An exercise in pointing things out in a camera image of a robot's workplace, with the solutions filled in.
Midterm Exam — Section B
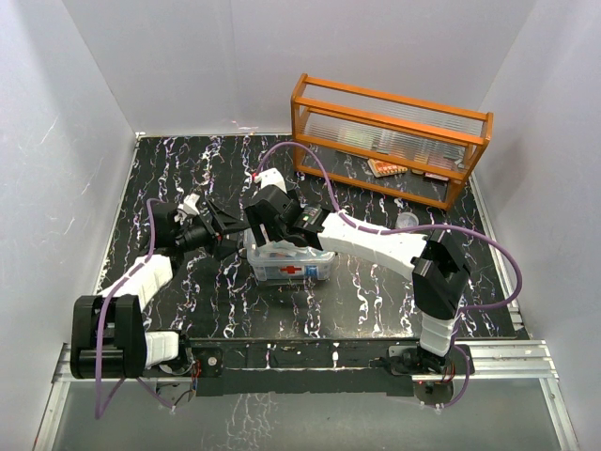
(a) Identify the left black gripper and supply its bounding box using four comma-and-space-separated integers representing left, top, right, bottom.
176, 201, 252, 260

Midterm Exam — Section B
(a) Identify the clear plastic medicine box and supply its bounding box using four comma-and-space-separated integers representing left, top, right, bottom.
243, 229, 336, 282

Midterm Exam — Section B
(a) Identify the clear plastic box lid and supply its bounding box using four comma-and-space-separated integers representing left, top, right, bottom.
243, 229, 335, 266

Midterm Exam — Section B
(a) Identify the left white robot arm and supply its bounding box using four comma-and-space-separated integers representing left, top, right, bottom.
69, 194, 249, 380

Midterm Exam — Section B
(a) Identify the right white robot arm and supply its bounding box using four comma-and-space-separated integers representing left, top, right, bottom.
245, 185, 470, 373

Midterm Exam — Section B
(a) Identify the small clear round jar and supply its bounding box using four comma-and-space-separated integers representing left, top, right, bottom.
395, 211, 419, 229

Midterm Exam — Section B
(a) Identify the orange wooden shelf rack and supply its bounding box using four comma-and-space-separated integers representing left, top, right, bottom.
290, 73, 494, 210

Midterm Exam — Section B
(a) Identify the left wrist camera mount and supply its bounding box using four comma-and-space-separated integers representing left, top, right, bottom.
175, 194, 200, 224

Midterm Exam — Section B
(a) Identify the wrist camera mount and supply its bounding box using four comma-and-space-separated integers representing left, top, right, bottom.
175, 194, 200, 224
253, 168, 286, 193

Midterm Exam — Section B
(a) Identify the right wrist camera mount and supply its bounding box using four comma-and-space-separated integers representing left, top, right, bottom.
253, 168, 286, 193

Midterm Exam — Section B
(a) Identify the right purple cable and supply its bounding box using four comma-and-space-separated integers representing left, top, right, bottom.
255, 141, 523, 330

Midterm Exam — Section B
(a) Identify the purple cable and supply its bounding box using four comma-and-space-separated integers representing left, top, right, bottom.
255, 141, 523, 330
93, 197, 165, 420

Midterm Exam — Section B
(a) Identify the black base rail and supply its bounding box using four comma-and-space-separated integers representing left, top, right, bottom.
140, 335, 470, 398

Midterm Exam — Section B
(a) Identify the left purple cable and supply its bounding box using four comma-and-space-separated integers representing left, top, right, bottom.
93, 197, 165, 420

